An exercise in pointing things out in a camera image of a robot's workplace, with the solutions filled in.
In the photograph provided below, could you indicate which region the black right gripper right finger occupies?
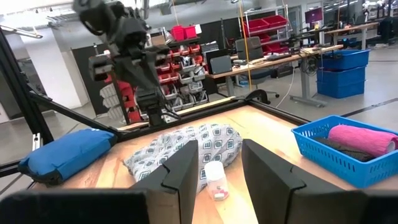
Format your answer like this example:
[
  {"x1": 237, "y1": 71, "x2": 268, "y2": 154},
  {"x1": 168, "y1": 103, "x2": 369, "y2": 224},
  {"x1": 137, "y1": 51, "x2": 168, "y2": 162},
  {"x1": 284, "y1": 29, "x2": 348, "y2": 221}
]
[{"x1": 241, "y1": 138, "x2": 368, "y2": 224}]

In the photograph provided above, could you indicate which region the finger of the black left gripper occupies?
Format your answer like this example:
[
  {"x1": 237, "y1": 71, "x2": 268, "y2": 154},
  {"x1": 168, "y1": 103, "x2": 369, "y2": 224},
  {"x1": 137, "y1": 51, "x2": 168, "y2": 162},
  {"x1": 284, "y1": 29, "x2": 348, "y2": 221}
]
[{"x1": 120, "y1": 60, "x2": 162, "y2": 91}]

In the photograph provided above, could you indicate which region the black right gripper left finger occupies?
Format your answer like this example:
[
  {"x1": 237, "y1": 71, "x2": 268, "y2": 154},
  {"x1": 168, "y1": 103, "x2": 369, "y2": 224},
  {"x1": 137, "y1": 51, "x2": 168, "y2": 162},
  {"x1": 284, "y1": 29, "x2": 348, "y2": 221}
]
[{"x1": 130, "y1": 139, "x2": 200, "y2": 224}]

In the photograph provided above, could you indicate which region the clear pill bottle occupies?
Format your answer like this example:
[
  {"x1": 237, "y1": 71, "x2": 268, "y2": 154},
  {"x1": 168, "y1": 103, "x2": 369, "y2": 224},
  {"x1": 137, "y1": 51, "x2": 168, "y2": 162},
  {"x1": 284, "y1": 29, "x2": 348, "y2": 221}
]
[{"x1": 204, "y1": 161, "x2": 230, "y2": 202}]

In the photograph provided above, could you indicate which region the black bandage roll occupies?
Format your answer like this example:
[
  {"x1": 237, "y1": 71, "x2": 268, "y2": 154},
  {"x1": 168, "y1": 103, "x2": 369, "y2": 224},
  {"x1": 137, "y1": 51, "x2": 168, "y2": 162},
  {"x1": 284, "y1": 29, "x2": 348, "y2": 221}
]
[{"x1": 313, "y1": 136, "x2": 376, "y2": 163}]

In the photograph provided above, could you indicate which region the pink bandage roll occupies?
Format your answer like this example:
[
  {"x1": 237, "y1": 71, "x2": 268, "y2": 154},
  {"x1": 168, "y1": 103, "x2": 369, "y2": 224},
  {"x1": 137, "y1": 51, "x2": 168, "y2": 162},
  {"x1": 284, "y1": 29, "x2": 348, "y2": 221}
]
[{"x1": 327, "y1": 124, "x2": 398, "y2": 158}]

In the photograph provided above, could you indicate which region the rack of red grey bins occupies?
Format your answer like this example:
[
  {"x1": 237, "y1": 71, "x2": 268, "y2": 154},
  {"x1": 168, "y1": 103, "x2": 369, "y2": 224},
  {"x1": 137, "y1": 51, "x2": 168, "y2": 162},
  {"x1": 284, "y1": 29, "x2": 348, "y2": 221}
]
[{"x1": 154, "y1": 43, "x2": 210, "y2": 113}]

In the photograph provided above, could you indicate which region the red storage box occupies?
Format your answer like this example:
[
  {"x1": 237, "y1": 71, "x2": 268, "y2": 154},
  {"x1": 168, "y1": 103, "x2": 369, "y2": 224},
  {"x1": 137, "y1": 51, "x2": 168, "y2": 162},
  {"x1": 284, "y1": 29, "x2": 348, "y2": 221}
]
[
  {"x1": 170, "y1": 25, "x2": 186, "y2": 42},
  {"x1": 183, "y1": 25, "x2": 198, "y2": 40}
]

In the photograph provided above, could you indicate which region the grey patterned cloth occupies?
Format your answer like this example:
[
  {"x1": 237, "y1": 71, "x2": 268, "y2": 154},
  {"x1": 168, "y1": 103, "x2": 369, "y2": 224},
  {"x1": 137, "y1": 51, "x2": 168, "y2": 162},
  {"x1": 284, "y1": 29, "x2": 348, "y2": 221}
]
[{"x1": 123, "y1": 123, "x2": 244, "y2": 194}]

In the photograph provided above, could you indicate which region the blue plastic basket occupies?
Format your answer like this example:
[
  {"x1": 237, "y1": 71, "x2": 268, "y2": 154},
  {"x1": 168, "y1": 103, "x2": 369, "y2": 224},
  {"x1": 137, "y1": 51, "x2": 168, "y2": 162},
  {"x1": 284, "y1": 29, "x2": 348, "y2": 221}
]
[{"x1": 291, "y1": 114, "x2": 398, "y2": 189}]

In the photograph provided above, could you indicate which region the grey laptop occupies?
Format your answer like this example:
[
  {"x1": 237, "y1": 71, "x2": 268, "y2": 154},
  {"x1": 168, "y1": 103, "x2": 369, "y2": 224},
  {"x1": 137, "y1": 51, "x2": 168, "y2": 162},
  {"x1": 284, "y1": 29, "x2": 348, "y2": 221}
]
[{"x1": 209, "y1": 55, "x2": 234, "y2": 76}]

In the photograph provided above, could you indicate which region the blue fabric pouch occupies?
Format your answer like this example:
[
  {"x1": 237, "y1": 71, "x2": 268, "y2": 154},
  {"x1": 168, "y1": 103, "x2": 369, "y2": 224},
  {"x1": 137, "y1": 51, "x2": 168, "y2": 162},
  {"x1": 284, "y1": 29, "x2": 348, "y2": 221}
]
[{"x1": 17, "y1": 128, "x2": 118, "y2": 186}]

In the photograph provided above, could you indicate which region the grey office chair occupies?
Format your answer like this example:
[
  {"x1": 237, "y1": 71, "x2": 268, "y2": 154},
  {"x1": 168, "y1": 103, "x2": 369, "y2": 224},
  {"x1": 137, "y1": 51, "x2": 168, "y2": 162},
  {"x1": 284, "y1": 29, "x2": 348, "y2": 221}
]
[{"x1": 234, "y1": 36, "x2": 280, "y2": 99}]

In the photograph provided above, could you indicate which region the blue storage tote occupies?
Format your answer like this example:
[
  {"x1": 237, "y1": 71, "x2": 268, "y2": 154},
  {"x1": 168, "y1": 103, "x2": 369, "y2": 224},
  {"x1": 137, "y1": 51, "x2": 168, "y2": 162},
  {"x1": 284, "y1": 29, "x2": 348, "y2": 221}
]
[
  {"x1": 321, "y1": 49, "x2": 371, "y2": 71},
  {"x1": 317, "y1": 81, "x2": 366, "y2": 99},
  {"x1": 317, "y1": 65, "x2": 368, "y2": 86}
]

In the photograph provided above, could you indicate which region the wooden office desk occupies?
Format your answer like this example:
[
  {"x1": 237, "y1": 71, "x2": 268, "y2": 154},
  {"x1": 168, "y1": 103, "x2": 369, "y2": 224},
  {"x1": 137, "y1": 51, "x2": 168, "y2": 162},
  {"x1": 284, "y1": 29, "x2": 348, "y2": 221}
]
[
  {"x1": 206, "y1": 44, "x2": 345, "y2": 108},
  {"x1": 323, "y1": 21, "x2": 381, "y2": 50}
]

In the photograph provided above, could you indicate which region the red shelf bin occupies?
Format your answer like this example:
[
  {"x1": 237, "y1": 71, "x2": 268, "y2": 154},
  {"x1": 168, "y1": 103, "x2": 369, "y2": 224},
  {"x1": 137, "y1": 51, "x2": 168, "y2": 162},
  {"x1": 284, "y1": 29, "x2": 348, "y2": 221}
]
[
  {"x1": 243, "y1": 18, "x2": 270, "y2": 35},
  {"x1": 262, "y1": 14, "x2": 289, "y2": 29}
]

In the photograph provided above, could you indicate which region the magenta screen monitor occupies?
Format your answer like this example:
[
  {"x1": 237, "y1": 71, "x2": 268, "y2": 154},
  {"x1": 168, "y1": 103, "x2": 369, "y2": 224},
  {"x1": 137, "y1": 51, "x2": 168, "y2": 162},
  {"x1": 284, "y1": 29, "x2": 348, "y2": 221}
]
[{"x1": 304, "y1": 7, "x2": 325, "y2": 24}]

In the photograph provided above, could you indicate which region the white floor cable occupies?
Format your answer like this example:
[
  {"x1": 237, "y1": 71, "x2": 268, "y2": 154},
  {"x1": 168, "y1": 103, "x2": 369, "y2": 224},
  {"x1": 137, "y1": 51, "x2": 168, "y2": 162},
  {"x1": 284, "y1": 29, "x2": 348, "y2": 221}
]
[{"x1": 274, "y1": 70, "x2": 297, "y2": 108}]

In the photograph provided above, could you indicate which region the yellow hanging cord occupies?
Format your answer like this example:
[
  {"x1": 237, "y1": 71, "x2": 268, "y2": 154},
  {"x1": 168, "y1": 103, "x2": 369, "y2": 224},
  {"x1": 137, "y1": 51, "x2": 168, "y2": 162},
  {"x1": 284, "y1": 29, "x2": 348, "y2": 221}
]
[{"x1": 237, "y1": 0, "x2": 253, "y2": 93}]

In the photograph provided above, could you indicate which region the silver frame bracket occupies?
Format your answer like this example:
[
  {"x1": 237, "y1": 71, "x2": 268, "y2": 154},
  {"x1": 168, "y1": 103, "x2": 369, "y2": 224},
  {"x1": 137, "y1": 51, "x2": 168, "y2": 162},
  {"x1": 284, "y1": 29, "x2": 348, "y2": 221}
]
[{"x1": 31, "y1": 133, "x2": 43, "y2": 152}]

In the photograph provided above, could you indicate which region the metal wire shelf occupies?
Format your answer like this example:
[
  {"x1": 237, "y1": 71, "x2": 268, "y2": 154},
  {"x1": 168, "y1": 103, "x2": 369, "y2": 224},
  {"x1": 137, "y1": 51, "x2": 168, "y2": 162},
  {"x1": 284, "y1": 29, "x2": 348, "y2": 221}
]
[{"x1": 242, "y1": 4, "x2": 294, "y2": 57}]

